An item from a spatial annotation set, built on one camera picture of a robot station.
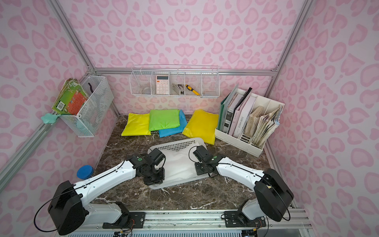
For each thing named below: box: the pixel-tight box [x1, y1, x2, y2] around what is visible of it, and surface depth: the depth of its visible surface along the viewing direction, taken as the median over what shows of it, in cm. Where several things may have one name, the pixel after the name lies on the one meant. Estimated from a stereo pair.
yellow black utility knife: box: [185, 84, 201, 96], surface depth 100 cm
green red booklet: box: [51, 78, 89, 116], surface depth 73 cm
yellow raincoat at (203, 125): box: [182, 109, 220, 146], surface depth 112 cm
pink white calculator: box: [155, 75, 170, 95], surface depth 97 cm
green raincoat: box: [149, 109, 181, 132], surface depth 115 cm
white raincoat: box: [162, 142, 209, 184], surface depth 86 cm
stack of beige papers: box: [244, 104, 282, 149], surface depth 92 cm
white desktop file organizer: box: [215, 87, 285, 158], surface depth 94 cm
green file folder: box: [218, 83, 240, 131], surface depth 88 cm
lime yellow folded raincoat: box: [120, 112, 152, 137], surface depth 112 cm
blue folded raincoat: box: [158, 109, 188, 138], surface depth 109 cm
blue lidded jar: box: [76, 164, 95, 180], surface depth 71 cm
